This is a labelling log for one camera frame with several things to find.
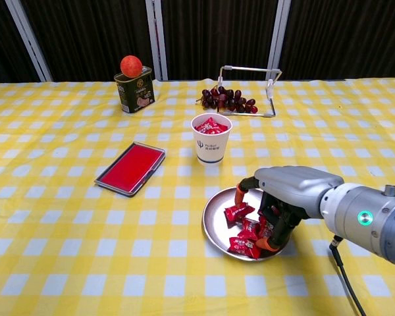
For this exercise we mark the white paper cup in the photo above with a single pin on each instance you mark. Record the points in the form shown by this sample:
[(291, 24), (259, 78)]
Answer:
[(210, 151)]

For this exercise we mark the silver metal plate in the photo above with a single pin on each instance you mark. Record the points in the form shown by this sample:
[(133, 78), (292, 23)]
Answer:
[(217, 217)]

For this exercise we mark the black pleated curtain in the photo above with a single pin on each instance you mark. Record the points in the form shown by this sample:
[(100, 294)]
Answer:
[(85, 33)]

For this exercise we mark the red ink pad case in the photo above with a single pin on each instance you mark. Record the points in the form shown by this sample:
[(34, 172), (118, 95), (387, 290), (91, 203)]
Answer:
[(131, 168)]

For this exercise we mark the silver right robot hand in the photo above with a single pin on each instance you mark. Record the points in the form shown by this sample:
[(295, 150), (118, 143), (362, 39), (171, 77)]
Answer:
[(296, 184)]

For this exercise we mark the dark red grape bunch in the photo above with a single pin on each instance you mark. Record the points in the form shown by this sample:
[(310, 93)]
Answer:
[(224, 98)]

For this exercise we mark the yellow white checked tablecloth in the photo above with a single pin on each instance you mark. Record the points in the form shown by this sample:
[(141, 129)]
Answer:
[(85, 247)]

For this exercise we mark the red candy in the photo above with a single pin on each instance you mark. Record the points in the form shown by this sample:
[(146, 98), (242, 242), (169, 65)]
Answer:
[(250, 227), (238, 213), (221, 128), (266, 227), (205, 126), (245, 245)]

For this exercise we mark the white metal frame post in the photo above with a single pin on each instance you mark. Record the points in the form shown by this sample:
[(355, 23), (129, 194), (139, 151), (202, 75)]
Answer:
[(28, 36), (279, 33), (162, 66)]

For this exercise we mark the dark green tin can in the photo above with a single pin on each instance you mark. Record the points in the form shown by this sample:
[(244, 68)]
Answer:
[(135, 95)]

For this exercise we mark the orange red round fruit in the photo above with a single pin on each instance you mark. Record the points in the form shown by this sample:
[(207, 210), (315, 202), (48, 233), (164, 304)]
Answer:
[(131, 66)]

